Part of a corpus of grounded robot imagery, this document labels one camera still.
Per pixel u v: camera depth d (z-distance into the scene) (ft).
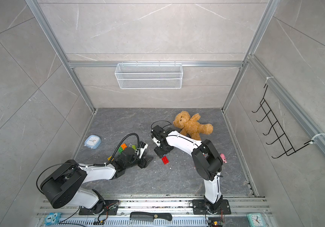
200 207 2.40
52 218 2.26
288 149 1.91
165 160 2.94
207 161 1.61
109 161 2.25
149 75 3.29
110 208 2.35
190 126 3.26
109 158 2.98
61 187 1.42
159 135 2.38
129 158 2.27
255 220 2.25
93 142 3.18
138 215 2.35
